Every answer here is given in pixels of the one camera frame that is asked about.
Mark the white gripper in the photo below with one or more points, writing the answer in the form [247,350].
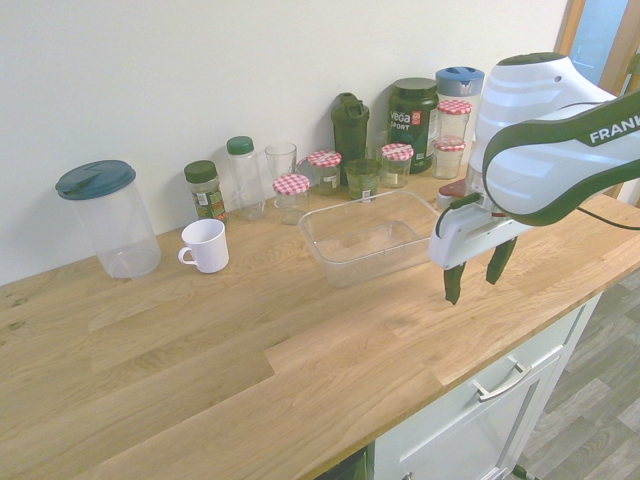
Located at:
[465,240]

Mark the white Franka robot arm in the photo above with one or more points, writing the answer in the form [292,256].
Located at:
[525,165]

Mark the clear rectangular plastic container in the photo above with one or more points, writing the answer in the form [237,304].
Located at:
[350,255]

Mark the dark Vega protein powder tub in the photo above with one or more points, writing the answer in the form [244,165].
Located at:
[412,125]

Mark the glass jar red checkered lid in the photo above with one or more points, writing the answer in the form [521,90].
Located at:
[291,187]
[325,172]
[449,160]
[454,122]
[397,167]

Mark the green tinted glass beaker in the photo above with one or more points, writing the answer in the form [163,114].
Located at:
[362,180]

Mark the narrow clear glass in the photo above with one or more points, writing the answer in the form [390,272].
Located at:
[377,145]

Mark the dark green shaker bottle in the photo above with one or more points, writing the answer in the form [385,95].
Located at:
[350,132]

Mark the clear pitcher with blue lid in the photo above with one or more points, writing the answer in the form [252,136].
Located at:
[457,80]

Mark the tall clear drinking glass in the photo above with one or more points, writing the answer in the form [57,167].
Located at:
[280,160]

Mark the clear bottle with green cap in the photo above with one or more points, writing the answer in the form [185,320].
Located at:
[245,180]

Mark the wooden framed glass door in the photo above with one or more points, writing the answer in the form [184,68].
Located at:
[602,45]

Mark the white plastic mug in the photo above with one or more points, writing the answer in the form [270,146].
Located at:
[207,247]

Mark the spice jar with green lid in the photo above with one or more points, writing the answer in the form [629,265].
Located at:
[207,195]

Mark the clear pitcher with teal lid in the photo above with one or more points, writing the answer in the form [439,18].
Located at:
[112,220]

